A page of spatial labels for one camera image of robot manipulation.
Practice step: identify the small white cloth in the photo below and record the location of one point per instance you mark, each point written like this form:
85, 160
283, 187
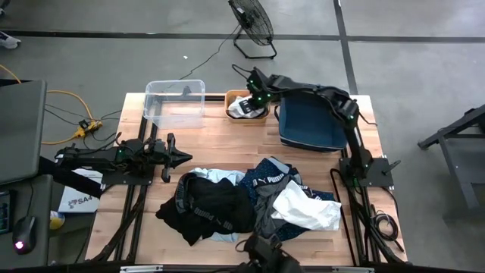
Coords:
235, 110

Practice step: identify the pile of dark clothes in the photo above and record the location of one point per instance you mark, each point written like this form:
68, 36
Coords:
265, 168

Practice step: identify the black diagonal beam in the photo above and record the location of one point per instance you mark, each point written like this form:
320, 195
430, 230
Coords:
72, 178

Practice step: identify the clear plastic bin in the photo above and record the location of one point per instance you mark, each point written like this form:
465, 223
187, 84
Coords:
174, 104

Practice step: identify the white cardboard box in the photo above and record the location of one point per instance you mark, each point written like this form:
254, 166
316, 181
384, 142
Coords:
76, 201

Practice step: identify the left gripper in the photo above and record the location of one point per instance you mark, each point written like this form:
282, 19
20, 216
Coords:
169, 159

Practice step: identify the person's shoe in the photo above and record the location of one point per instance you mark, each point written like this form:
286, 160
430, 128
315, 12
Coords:
8, 41

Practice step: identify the black metal table frame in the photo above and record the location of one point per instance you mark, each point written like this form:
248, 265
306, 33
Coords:
454, 151

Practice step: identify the black metal rig frame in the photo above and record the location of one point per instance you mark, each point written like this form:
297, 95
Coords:
130, 204

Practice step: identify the black keyboard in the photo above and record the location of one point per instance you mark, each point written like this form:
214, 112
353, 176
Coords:
4, 212

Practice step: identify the orange plastic bin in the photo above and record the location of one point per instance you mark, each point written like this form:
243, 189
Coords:
231, 119

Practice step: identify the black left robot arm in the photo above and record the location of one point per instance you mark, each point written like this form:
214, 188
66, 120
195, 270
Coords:
94, 157

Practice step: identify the dark grey desk top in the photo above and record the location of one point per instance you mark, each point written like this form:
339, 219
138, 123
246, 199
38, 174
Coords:
41, 204

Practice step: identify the blue fabric basket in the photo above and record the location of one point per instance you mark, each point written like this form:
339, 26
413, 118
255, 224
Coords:
310, 125

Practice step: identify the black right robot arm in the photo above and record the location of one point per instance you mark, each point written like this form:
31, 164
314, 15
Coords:
354, 151

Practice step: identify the small yellow object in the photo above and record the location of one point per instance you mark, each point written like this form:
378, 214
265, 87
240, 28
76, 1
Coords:
57, 220

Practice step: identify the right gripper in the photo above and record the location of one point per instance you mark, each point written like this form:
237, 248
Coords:
263, 89

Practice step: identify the black floor fan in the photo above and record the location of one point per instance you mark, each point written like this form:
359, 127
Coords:
252, 21

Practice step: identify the black computer mouse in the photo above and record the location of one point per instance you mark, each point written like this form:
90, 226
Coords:
24, 235

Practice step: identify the large white cloth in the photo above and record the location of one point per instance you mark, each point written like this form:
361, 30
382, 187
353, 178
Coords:
303, 212

